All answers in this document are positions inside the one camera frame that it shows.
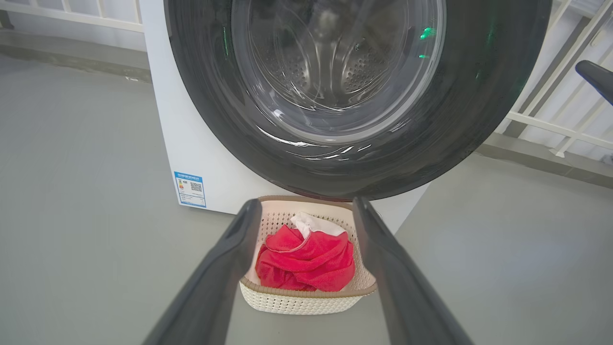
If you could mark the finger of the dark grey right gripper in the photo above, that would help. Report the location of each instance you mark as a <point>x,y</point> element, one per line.
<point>598,76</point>

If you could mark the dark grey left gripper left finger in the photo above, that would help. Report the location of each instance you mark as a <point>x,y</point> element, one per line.
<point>210,278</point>

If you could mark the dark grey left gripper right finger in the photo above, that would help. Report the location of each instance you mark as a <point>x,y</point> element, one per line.
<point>402,287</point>

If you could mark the red and white garment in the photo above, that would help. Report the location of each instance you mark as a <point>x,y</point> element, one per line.
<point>306,258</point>

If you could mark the round glass washing machine door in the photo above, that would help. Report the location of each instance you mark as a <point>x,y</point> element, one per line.
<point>479,96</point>

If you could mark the cream perforated laundry basket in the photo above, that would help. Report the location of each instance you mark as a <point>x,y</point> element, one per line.
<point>297,302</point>

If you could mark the white front-load washing machine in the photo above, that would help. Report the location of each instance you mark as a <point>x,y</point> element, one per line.
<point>191,143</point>

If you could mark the blue energy label sticker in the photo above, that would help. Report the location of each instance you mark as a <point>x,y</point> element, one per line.
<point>190,189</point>

